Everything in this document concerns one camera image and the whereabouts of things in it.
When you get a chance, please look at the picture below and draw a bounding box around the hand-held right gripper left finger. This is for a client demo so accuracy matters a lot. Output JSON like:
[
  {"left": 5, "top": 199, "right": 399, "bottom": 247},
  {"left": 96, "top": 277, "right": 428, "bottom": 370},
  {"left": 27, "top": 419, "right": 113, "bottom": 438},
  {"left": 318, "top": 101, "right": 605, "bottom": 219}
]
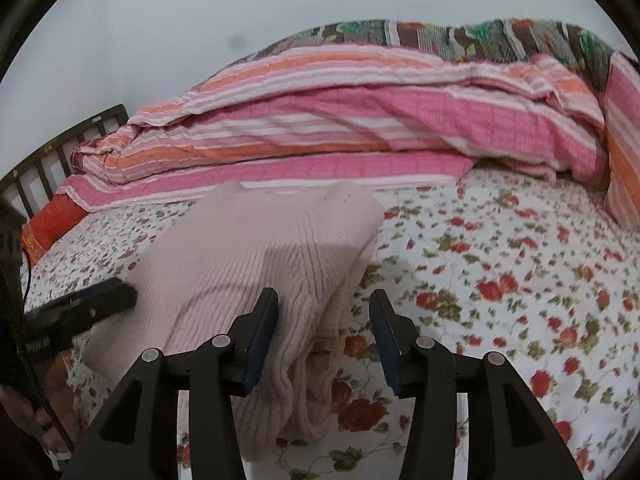
[{"left": 60, "top": 287, "right": 280, "bottom": 480}]

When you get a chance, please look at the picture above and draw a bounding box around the pink orange striped pillow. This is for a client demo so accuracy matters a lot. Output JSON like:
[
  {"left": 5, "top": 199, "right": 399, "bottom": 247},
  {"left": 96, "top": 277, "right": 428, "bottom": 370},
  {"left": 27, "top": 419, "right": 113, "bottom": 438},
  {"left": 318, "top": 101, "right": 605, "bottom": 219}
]
[{"left": 602, "top": 50, "right": 640, "bottom": 232}]

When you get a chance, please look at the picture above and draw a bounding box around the pink knitted sweater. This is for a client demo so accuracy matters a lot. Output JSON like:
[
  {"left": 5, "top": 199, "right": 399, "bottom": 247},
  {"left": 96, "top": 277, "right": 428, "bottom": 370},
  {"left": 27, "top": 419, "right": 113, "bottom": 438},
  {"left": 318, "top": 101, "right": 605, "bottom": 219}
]
[{"left": 82, "top": 182, "right": 385, "bottom": 463}]

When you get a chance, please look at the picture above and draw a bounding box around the person's left hand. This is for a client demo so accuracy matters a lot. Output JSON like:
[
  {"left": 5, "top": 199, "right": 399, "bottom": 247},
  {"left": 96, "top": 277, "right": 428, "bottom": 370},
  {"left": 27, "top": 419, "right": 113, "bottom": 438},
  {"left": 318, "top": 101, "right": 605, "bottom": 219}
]
[{"left": 0, "top": 352, "right": 83, "bottom": 467}]

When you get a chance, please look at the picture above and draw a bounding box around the patchwork floral blanket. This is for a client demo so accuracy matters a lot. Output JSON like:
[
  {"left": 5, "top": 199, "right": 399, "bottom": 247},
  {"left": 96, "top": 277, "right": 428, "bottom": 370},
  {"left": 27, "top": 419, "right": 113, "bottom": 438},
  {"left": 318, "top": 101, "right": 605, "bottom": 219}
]
[{"left": 250, "top": 19, "right": 621, "bottom": 92}]

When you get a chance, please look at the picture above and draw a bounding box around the dark slatted bed headboard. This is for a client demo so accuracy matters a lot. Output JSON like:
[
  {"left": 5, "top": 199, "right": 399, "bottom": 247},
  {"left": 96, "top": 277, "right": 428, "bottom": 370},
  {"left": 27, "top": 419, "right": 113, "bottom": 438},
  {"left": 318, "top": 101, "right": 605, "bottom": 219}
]
[{"left": 0, "top": 104, "right": 130, "bottom": 222}]

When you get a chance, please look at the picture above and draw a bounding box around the pink orange striped quilt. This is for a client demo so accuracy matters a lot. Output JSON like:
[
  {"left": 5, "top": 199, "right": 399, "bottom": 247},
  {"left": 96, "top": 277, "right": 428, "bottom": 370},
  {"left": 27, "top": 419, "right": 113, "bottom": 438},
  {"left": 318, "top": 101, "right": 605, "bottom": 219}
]
[{"left": 55, "top": 42, "right": 608, "bottom": 213}]

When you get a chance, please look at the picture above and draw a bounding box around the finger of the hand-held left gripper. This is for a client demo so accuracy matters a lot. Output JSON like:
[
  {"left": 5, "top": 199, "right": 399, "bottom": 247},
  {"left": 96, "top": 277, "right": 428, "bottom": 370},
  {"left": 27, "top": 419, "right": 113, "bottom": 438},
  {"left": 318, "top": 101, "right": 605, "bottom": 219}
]
[{"left": 22, "top": 277, "right": 138, "bottom": 337}]

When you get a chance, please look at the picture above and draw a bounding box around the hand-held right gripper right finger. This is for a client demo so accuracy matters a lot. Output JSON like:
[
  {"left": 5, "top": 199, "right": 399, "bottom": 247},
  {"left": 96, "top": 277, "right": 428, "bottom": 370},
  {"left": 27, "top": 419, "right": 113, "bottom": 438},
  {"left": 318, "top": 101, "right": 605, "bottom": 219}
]
[{"left": 369, "top": 289, "right": 586, "bottom": 480}]

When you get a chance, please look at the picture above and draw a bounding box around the red orange cushion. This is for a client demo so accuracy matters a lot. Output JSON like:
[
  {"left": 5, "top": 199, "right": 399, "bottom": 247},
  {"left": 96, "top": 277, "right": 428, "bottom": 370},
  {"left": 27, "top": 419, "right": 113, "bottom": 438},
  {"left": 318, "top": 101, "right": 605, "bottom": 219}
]
[{"left": 21, "top": 192, "right": 89, "bottom": 253}]

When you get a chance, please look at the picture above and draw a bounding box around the white floral bed sheet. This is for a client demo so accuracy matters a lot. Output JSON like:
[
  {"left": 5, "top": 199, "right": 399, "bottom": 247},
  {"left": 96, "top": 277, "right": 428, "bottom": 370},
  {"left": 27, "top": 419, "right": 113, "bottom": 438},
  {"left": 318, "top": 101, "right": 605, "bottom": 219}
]
[{"left": 20, "top": 165, "right": 640, "bottom": 480}]

